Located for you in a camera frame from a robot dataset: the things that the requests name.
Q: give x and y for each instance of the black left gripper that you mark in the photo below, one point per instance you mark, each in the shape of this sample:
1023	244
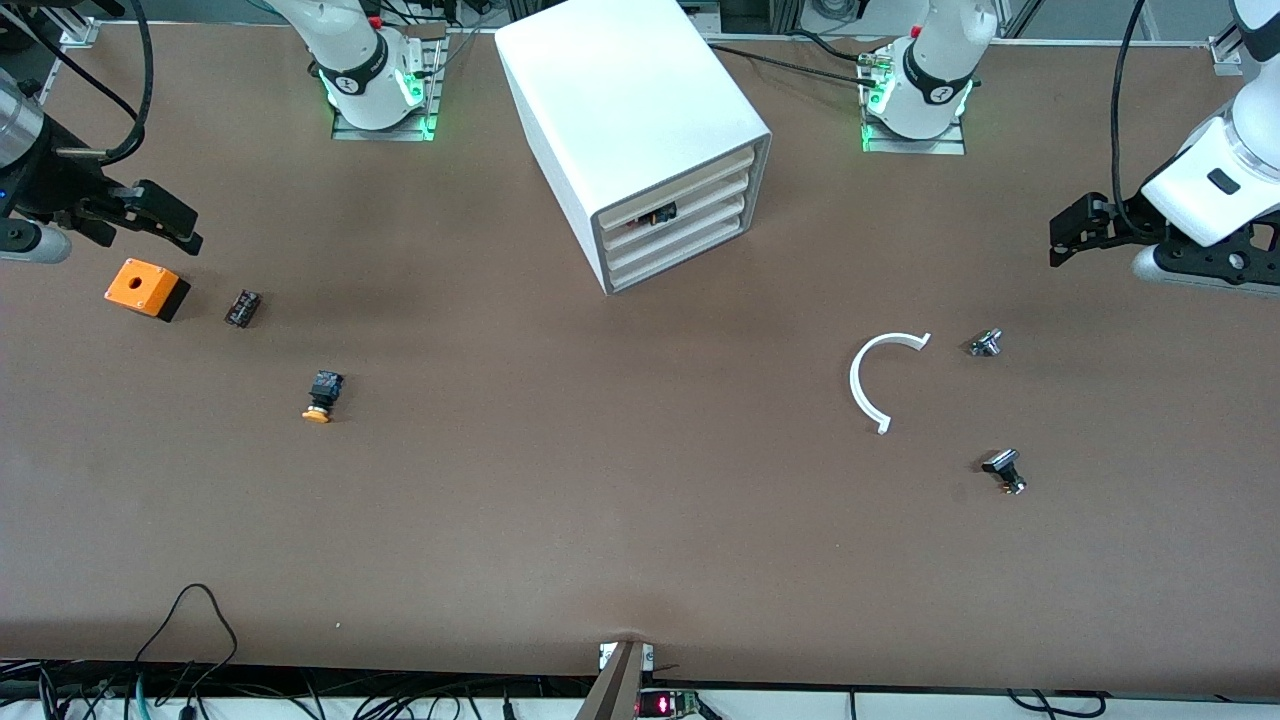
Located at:
1122	226

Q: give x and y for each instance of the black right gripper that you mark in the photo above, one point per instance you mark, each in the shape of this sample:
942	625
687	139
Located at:
52	188

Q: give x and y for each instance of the red push button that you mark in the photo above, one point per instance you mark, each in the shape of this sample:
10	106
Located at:
660	214

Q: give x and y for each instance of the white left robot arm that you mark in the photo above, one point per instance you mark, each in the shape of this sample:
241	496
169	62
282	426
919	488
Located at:
935	70

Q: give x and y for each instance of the orange push button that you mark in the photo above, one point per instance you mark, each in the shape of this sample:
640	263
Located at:
323	392

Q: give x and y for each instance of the small black contact block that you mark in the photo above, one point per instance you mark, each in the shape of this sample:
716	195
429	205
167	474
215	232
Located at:
243	308

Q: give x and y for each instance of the white curved plastic arc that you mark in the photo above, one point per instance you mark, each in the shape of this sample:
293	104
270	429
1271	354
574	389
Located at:
855	385

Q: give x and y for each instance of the device with red display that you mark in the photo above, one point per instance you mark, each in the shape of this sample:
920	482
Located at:
665	705

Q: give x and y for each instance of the orange button enclosure box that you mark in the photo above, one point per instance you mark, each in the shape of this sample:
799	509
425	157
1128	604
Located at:
140	283

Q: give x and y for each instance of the small silver knob switch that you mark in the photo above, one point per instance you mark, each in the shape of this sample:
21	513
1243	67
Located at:
985	343

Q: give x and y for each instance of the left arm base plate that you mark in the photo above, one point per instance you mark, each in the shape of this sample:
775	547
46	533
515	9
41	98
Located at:
915	146

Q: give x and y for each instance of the aluminium frame profile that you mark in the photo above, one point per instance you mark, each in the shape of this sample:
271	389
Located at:
1225	55
78	32

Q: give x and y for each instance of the black silver selector switch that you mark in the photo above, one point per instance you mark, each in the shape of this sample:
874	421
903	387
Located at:
1003	467

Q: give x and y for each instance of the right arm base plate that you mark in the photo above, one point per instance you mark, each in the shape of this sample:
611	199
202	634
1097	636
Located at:
425	100

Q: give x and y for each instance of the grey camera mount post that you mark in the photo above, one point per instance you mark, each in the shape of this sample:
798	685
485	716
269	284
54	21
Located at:
615	690

